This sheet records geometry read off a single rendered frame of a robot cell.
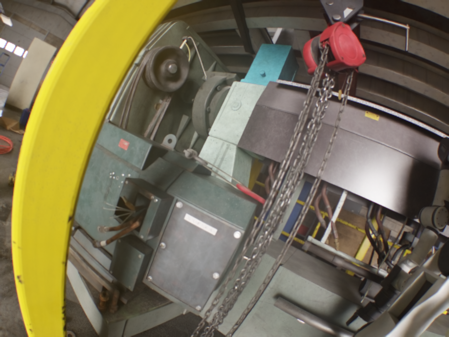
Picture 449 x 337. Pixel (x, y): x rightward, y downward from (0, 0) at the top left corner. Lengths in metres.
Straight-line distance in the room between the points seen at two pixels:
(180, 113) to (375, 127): 1.26
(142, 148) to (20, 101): 5.84
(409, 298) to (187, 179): 0.78
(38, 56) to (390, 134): 6.62
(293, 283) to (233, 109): 1.04
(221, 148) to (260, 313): 0.97
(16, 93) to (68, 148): 6.07
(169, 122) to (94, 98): 1.20
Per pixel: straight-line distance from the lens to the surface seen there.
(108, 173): 0.72
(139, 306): 0.84
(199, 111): 1.31
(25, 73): 6.31
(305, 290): 0.97
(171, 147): 0.82
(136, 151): 0.64
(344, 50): 0.60
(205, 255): 0.56
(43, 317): 0.48
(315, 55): 0.64
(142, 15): 0.31
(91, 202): 0.79
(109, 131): 0.74
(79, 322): 1.08
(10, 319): 1.08
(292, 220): 3.55
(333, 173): 0.97
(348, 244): 3.80
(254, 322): 1.12
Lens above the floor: 0.90
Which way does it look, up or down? 1 degrees down
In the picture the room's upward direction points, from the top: 24 degrees clockwise
